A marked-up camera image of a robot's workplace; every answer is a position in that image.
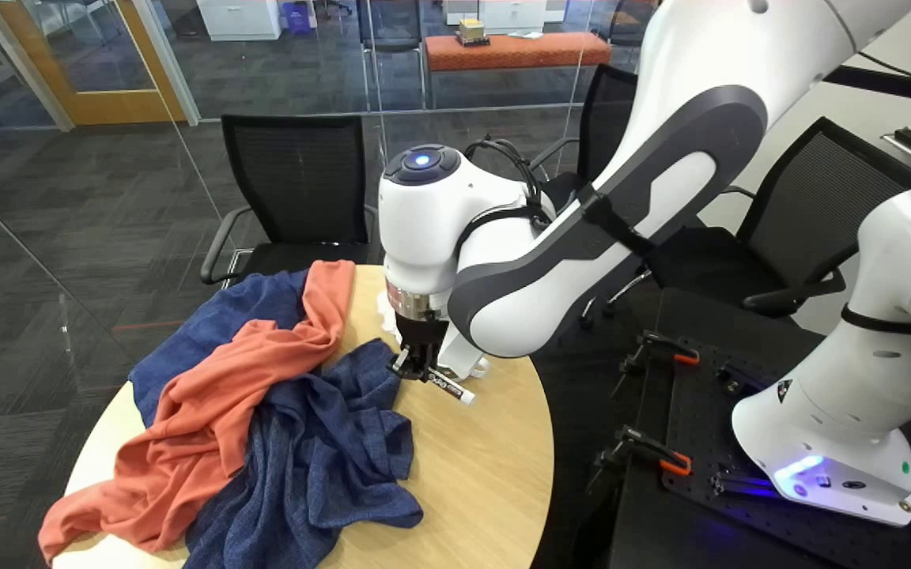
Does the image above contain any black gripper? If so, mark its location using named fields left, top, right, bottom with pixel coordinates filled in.
left=386, top=306, right=451, bottom=385

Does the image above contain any brown dry erase marker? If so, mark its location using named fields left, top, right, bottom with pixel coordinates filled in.
left=428, top=366, right=477, bottom=408

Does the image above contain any white ceramic mug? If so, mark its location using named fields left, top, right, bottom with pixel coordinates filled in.
left=437, top=332, right=493, bottom=383

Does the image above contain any navy blue cloth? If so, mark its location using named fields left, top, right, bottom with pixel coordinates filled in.
left=180, top=336, right=428, bottom=569

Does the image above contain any orange cloth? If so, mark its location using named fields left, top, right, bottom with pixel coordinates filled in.
left=33, top=256, right=361, bottom=569

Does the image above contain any blue towel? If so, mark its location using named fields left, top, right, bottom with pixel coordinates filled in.
left=126, top=269, right=313, bottom=431

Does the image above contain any black mesh office chair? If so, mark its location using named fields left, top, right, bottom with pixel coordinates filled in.
left=644, top=114, right=911, bottom=320
left=573, top=62, right=641, bottom=195
left=196, top=110, right=386, bottom=290

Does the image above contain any black orange bar clamp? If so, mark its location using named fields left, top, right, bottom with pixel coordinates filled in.
left=615, top=329, right=705, bottom=373
left=591, top=420, right=700, bottom=483

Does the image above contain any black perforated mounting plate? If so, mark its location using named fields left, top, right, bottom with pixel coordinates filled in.
left=579, top=286, right=911, bottom=569

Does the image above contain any orange upholstered bench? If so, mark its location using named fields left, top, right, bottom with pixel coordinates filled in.
left=420, top=28, right=615, bottom=75

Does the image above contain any white cabinet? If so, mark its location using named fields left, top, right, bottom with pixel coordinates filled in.
left=193, top=0, right=285, bottom=47

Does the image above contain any wooden door frame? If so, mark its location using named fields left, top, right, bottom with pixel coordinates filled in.
left=0, top=0, right=193, bottom=132

